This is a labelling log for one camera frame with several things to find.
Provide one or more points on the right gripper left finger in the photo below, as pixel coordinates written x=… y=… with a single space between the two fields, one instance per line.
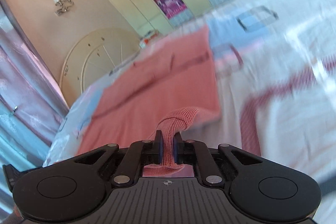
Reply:
x=136 y=157

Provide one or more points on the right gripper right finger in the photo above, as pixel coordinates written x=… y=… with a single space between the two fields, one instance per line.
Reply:
x=197 y=154

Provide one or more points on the pink sweater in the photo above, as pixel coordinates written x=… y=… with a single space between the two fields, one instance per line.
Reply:
x=170 y=91

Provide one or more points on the cream round headboard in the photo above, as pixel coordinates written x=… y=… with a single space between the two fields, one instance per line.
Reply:
x=94 y=56

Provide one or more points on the stack of books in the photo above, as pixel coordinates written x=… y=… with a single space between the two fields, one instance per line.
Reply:
x=147 y=38

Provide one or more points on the pink blue curtain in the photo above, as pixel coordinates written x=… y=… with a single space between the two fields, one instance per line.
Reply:
x=32 y=105

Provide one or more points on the patterned bed sheet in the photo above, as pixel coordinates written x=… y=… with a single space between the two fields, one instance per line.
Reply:
x=275 y=64

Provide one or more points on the lower left pink calendar poster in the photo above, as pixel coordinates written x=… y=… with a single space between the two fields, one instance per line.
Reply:
x=176 y=11

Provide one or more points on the wall lamp sconce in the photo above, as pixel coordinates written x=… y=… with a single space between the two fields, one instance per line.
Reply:
x=63 y=6

